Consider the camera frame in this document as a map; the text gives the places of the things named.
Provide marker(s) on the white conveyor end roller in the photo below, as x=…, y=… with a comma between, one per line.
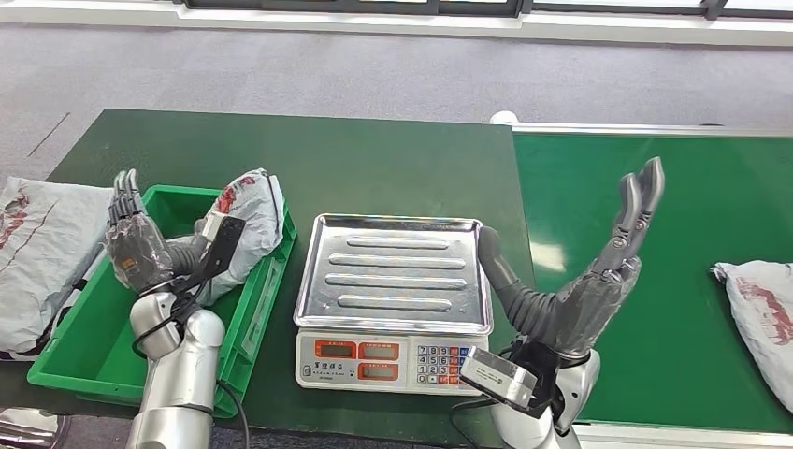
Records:
x=503, y=118

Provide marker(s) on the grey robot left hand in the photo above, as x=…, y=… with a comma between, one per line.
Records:
x=136, y=248

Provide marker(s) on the shiny metal round base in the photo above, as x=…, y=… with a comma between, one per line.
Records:
x=28, y=431

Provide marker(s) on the green conveyor belt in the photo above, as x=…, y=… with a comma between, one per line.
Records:
x=681, y=217

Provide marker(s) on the white parcel bag red print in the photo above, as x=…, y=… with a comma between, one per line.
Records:
x=92, y=272

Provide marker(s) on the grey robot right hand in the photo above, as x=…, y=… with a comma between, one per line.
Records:
x=576, y=310

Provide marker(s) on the grey parcel bag red print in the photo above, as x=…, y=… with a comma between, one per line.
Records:
x=43, y=260
x=762, y=322
x=254, y=211

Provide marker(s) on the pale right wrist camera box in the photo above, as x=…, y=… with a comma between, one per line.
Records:
x=495, y=378

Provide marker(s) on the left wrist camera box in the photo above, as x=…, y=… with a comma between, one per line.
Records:
x=226, y=238

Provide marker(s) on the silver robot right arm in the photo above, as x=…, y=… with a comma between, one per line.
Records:
x=573, y=384

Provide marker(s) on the white scale with steel tray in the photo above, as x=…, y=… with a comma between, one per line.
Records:
x=396, y=272

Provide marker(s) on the black window frame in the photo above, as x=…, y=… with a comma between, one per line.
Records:
x=297, y=8

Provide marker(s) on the green plastic crate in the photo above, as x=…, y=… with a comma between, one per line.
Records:
x=93, y=347

